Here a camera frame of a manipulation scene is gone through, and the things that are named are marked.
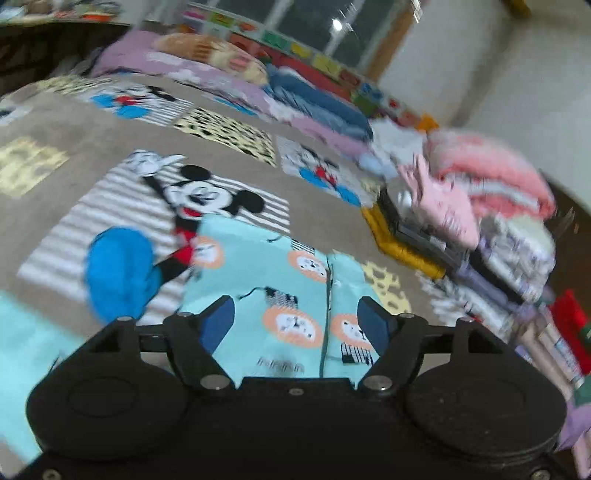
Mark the pink folded garment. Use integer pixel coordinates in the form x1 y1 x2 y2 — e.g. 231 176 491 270
398 154 482 248

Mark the cartoon printed grey blanket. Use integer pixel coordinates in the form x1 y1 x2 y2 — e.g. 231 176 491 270
0 74 444 464

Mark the blue folded quilt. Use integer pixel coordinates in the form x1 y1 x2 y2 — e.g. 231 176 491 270
267 69 376 140

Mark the pink fluffy blanket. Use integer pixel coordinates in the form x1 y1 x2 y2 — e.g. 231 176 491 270
424 130 558 221

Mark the mustard yellow folded garment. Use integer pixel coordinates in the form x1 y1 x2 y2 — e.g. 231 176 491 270
361 205 447 281

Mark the dark cluttered desk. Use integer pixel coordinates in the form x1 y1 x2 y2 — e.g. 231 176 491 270
0 0 136 95

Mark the red garment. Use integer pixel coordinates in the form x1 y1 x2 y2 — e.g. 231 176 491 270
549 290 591 376

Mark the orange plush pillow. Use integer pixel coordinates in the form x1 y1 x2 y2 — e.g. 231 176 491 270
154 32 269 87

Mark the window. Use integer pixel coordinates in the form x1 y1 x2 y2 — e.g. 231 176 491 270
203 0 416 79

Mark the pillows and blankets row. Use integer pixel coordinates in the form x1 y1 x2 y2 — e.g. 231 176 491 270
91 30 376 158

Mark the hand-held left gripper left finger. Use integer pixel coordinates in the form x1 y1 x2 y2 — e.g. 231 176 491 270
88 295 236 393

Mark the teal printed garment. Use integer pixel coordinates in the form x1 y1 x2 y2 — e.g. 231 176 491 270
179 215 386 389
0 291 89 463

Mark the colourful wall border strip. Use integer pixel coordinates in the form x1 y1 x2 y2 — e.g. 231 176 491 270
181 4 440 131

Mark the black white striped folded garment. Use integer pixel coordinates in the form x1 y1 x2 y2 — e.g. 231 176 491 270
379 188 468 274

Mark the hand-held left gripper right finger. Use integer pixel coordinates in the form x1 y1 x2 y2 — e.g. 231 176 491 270
357 296 509 398

